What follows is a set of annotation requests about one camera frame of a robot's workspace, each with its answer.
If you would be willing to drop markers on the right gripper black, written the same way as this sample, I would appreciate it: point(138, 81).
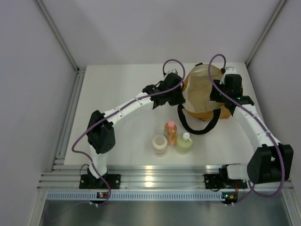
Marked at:
point(215, 97)

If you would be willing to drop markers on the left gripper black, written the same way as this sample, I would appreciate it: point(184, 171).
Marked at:
point(180, 99)

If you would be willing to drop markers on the tan canvas bag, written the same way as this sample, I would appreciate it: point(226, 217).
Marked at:
point(196, 92)

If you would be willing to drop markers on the orange bottle pink cap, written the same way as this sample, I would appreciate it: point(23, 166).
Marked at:
point(170, 132)

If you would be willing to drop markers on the green bottle white cap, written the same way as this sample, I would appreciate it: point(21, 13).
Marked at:
point(184, 143)

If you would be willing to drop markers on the cream jar bottle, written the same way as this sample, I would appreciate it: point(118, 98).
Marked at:
point(160, 145)

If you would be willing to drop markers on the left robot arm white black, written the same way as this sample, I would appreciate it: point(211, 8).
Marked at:
point(102, 126)

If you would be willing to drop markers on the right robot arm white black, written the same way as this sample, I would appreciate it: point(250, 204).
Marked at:
point(271, 160)

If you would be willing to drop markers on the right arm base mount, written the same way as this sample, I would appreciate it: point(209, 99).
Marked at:
point(215, 182)

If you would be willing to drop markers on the right aluminium frame post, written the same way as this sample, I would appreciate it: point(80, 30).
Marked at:
point(267, 28)

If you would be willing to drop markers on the aluminium frame post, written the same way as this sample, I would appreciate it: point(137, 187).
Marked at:
point(52, 26)
point(267, 28)

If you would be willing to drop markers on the grey slotted cable duct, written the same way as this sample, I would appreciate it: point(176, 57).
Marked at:
point(140, 196)

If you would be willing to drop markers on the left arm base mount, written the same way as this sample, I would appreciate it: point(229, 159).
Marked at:
point(90, 182)

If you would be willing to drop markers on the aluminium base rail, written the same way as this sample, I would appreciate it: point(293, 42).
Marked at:
point(134, 177)

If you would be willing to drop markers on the left aluminium frame post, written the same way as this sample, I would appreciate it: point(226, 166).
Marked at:
point(52, 26)

